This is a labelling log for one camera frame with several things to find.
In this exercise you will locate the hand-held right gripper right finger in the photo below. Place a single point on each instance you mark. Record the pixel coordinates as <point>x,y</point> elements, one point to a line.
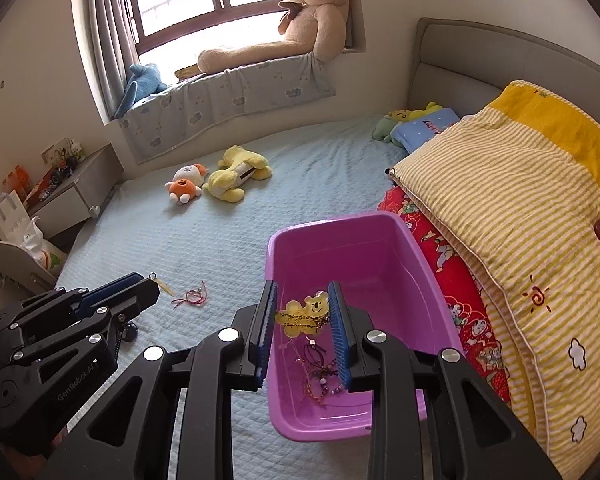
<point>340,340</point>

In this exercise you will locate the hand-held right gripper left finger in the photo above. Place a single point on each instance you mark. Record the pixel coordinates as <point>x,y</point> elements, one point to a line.
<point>262,340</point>

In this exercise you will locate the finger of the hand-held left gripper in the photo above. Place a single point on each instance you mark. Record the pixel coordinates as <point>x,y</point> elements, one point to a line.
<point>105,287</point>
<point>130,300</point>

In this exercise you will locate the small yellow charm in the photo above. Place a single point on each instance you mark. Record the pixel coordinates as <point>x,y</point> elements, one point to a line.
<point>162,286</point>

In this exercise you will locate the purple plastic basin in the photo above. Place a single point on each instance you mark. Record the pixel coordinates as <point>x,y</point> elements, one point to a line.
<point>380,270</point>

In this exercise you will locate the printed plastic bag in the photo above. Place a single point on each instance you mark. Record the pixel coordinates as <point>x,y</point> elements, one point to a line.
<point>42,255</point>

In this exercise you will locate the grey nightstand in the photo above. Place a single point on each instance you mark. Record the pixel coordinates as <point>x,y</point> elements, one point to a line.
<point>75,190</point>

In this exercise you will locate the light blue quilted bedsheet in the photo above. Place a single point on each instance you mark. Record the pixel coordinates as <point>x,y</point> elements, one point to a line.
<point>220,240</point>

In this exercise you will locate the white paper bag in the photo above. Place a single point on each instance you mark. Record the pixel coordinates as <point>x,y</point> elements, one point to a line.
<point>10,217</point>

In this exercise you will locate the red printed blanket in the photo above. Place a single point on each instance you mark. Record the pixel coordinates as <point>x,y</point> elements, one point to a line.
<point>460,300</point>

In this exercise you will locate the orange and white plush toy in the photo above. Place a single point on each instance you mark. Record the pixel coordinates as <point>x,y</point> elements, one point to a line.
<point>186,183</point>

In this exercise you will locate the printed photo card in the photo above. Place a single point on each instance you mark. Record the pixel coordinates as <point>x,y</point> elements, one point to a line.
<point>57,152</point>

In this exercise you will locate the yellow plush toy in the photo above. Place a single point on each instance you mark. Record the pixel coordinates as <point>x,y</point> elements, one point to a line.
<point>235,172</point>

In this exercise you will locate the blue plush toy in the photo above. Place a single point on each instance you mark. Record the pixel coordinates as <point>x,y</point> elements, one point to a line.
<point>140,85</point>

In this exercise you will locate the yellow striped quilt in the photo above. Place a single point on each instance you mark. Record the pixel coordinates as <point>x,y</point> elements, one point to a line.
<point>530,235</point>

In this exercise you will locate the blue cloud print cloth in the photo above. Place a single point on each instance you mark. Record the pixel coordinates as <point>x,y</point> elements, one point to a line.
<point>220,100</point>

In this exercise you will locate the green plush toy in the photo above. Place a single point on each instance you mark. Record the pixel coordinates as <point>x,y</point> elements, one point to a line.
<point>395,122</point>

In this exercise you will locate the blue printed pillow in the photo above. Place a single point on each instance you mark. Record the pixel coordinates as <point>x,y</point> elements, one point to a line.
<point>425,127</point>

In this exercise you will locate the book on sill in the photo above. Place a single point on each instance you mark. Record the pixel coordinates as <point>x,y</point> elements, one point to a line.
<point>189,71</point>

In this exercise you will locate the grey brown curtain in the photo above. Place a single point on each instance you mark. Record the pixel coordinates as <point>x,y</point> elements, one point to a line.
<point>112,25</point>

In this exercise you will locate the grey bed headboard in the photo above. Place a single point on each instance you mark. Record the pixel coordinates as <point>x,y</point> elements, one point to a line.
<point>460,65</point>

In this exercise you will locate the large beige teddy bear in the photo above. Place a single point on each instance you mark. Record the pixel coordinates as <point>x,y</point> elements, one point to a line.
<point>290,15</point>

